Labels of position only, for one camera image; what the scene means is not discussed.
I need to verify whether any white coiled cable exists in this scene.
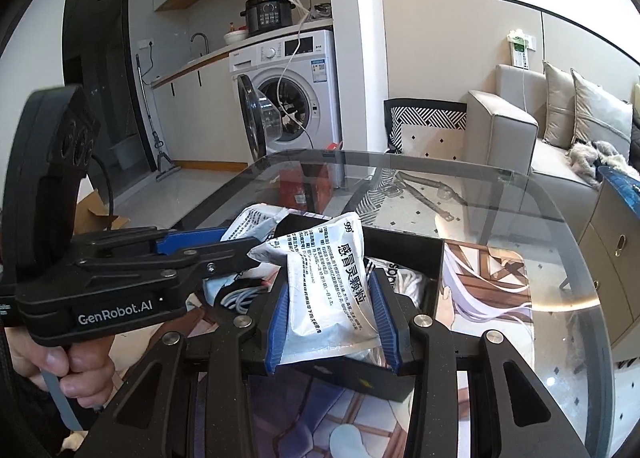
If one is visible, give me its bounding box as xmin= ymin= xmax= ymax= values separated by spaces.
xmin=212 ymin=265 xmax=443 ymax=316

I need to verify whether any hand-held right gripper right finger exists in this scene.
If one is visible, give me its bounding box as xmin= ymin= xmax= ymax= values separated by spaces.
xmin=369 ymin=269 xmax=592 ymax=458

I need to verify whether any black white patterned chair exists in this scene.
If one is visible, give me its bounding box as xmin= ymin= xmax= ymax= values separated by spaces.
xmin=382 ymin=98 xmax=471 ymax=159

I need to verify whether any red box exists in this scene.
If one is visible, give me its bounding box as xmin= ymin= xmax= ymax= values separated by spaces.
xmin=280 ymin=141 xmax=343 ymax=214

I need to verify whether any floor mop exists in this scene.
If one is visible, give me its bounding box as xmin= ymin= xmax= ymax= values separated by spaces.
xmin=135 ymin=53 xmax=182 ymax=184

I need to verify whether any printed desk mat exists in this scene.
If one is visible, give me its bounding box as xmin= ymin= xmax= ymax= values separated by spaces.
xmin=190 ymin=238 xmax=566 ymax=458

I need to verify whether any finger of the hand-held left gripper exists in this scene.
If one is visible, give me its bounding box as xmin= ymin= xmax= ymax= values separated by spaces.
xmin=74 ymin=236 xmax=264 ymax=285
xmin=72 ymin=226 xmax=227 ymax=260

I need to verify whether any narrow beige pillow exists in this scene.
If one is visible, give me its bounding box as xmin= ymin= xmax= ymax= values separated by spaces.
xmin=542 ymin=61 xmax=576 ymax=149

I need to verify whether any white kitchen counter cabinet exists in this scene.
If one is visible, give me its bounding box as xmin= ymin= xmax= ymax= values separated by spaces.
xmin=150 ymin=46 xmax=236 ymax=164

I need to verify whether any black storage box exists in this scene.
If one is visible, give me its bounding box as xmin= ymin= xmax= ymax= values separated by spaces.
xmin=200 ymin=215 xmax=447 ymax=405

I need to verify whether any grey furry cloth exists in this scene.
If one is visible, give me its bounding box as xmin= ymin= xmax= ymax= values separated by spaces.
xmin=565 ymin=141 xmax=628 ymax=186

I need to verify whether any cardboard box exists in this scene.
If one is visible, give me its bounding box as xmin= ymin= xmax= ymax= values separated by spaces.
xmin=75 ymin=191 xmax=131 ymax=231

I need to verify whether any person's left hand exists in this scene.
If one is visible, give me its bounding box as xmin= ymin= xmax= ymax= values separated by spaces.
xmin=10 ymin=335 xmax=117 ymax=410

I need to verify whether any grey bin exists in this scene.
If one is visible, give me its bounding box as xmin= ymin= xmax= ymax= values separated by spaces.
xmin=110 ymin=135 xmax=148 ymax=170

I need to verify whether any beige sofa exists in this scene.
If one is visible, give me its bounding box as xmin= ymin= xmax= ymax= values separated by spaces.
xmin=465 ymin=63 xmax=640 ymax=189

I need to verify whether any white green wall device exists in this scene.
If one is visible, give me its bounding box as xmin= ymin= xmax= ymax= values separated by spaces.
xmin=504 ymin=30 xmax=538 ymax=68

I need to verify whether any printed plastic bag red trim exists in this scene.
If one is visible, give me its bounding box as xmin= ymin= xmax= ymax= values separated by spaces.
xmin=221 ymin=205 xmax=292 ymax=245

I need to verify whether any white hanging power cable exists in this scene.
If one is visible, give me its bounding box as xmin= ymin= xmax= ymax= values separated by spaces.
xmin=275 ymin=0 xmax=318 ymax=149

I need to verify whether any white green medicine packet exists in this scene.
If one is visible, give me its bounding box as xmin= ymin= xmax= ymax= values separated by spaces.
xmin=247 ymin=211 xmax=382 ymax=366

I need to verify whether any beige side cabinet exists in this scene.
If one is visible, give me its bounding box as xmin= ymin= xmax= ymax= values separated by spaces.
xmin=577 ymin=173 xmax=640 ymax=349

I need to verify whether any blue patterned cloth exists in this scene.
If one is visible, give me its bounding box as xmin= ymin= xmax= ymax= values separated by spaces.
xmin=600 ymin=165 xmax=640 ymax=184

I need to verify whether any white washing machine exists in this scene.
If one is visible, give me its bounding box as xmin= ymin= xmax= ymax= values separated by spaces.
xmin=229 ymin=28 xmax=343 ymax=189

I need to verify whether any grey strap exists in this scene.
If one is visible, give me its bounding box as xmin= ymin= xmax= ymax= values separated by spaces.
xmin=40 ymin=370 xmax=83 ymax=431

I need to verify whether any wide grey pillow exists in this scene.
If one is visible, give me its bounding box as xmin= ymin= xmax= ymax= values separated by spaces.
xmin=570 ymin=68 xmax=633 ymax=151

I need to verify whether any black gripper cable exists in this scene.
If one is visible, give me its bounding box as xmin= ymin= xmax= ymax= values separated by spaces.
xmin=87 ymin=153 xmax=116 ymax=231

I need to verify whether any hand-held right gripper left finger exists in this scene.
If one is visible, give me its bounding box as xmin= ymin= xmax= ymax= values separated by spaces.
xmin=87 ymin=282 xmax=292 ymax=458

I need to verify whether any dark glass door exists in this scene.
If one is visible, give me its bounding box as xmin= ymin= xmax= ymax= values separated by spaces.
xmin=62 ymin=0 xmax=151 ymax=174

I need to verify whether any black pressure cooker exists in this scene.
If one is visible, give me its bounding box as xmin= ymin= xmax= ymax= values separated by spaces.
xmin=241 ymin=0 xmax=300 ymax=38

